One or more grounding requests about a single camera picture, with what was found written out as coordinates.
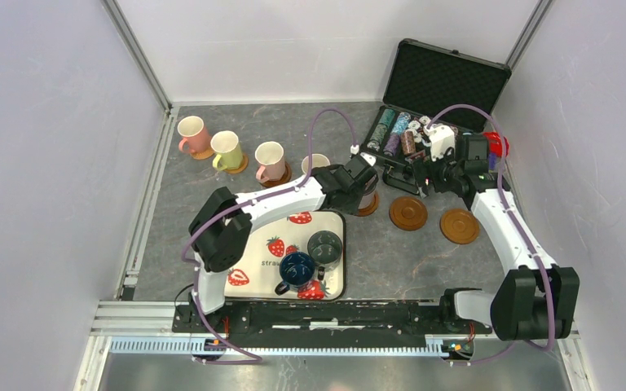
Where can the yellow mug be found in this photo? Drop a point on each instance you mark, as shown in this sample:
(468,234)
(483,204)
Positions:
(227,149)

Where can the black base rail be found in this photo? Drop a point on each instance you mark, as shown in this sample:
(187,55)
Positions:
(337,324)

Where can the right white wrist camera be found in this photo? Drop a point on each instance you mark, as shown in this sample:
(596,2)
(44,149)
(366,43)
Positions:
(441,138)

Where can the small light wooden coaster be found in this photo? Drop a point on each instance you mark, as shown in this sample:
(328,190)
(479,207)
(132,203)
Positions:
(243,165)

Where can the green poker chip stack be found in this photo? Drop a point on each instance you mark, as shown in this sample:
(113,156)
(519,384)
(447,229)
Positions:
(381,128)

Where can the pale pink mug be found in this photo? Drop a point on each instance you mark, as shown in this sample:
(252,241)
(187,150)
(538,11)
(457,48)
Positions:
(270,157)

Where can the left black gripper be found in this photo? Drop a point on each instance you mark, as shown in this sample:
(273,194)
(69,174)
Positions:
(352,208)

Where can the dark wooden coaster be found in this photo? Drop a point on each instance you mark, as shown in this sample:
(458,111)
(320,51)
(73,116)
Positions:
(459,226)
(284,179)
(370,209)
(408,213)

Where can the purple poker chip stack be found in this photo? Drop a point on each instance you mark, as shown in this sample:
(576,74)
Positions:
(392,145)

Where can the light cork coaster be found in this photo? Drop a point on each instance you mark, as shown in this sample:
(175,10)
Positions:
(207,153)

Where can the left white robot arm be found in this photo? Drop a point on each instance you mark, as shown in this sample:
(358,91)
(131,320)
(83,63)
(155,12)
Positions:
(221,229)

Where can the light green mug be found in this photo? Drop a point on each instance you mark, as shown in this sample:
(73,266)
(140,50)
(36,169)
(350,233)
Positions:
(316,160)

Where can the brown poker chip stack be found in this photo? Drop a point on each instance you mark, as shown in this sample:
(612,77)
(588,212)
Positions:
(408,144)

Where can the strawberry pattern tray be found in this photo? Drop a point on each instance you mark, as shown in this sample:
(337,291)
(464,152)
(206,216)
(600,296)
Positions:
(256,274)

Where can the red and purple toy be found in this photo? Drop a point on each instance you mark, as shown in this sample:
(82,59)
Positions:
(495,149)

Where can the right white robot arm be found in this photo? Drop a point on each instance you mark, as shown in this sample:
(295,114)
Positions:
(536,299)

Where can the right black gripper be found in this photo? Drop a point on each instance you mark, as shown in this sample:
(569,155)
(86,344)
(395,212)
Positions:
(424,167)

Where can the dark blue mug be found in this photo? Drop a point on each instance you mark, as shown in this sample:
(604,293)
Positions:
(296,270)

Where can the grey mug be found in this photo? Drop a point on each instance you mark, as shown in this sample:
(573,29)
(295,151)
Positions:
(325,249)

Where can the purple mug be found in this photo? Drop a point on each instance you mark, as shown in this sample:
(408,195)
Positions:
(368,197)

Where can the light blue chip stack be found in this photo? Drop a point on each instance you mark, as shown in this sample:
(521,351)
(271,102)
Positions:
(401,123)

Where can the black poker chip case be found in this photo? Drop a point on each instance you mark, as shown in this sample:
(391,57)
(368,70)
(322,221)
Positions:
(424,79)

